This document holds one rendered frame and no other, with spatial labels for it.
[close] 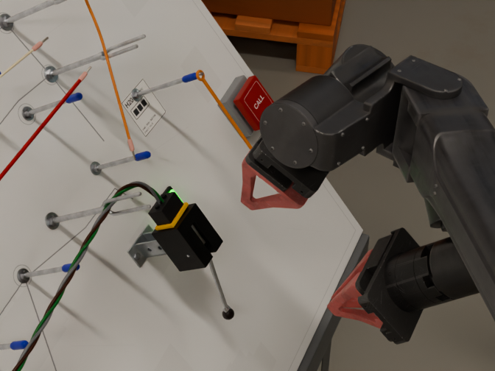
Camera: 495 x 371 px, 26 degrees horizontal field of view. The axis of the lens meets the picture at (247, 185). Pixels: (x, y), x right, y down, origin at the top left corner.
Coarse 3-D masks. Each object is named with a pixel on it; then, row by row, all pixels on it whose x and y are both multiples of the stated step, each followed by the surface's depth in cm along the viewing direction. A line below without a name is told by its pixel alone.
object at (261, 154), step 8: (264, 144) 93; (256, 152) 93; (264, 152) 93; (264, 160) 94; (272, 160) 93; (280, 168) 93; (288, 168) 93; (304, 168) 94; (312, 168) 95; (288, 176) 93; (296, 176) 93; (304, 176) 94; (312, 176) 94; (320, 176) 95; (296, 184) 94; (304, 184) 93; (312, 184) 94; (320, 184) 94; (304, 192) 94; (312, 192) 94
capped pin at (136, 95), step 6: (180, 78) 117; (186, 78) 116; (192, 78) 115; (162, 84) 119; (168, 84) 118; (174, 84) 118; (132, 90) 121; (144, 90) 121; (150, 90) 120; (156, 90) 119; (132, 96) 121; (138, 96) 121
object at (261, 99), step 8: (248, 80) 133; (256, 80) 133; (248, 88) 132; (256, 88) 133; (264, 88) 134; (240, 96) 130; (248, 96) 131; (256, 96) 132; (264, 96) 134; (240, 104) 130; (248, 104) 131; (256, 104) 132; (264, 104) 133; (248, 112) 131; (256, 112) 132; (248, 120) 132; (256, 120) 132; (256, 128) 132
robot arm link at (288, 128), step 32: (416, 64) 86; (288, 96) 84; (320, 96) 84; (352, 96) 86; (384, 96) 85; (448, 96) 83; (288, 128) 84; (320, 128) 82; (352, 128) 83; (384, 128) 87; (288, 160) 85; (320, 160) 83
